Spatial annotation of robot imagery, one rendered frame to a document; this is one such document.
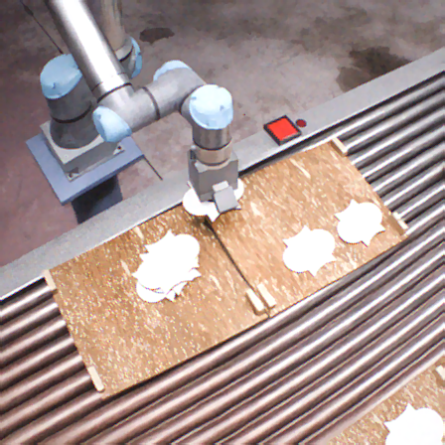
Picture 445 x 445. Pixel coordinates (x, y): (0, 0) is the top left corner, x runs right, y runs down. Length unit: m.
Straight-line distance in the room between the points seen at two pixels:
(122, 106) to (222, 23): 2.39
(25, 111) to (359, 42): 1.90
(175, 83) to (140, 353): 0.57
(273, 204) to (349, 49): 2.01
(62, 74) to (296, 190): 0.65
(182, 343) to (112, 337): 0.16
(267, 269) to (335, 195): 0.27
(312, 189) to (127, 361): 0.62
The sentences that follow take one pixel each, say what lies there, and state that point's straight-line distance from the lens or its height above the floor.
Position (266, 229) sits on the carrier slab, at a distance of 1.40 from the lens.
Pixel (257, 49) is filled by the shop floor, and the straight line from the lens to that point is 3.25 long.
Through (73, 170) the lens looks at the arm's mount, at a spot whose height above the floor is 0.89.
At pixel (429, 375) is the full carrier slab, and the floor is 0.94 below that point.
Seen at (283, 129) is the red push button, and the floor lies 0.93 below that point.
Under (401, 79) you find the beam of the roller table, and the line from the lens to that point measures 1.85.
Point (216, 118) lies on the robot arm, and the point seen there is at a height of 1.36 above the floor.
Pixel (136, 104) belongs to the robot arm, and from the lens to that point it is 1.07.
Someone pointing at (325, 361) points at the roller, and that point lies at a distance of 1.29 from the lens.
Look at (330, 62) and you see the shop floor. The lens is 3.23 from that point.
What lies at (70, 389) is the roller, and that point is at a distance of 1.30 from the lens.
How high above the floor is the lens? 2.13
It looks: 59 degrees down
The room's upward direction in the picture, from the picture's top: straight up
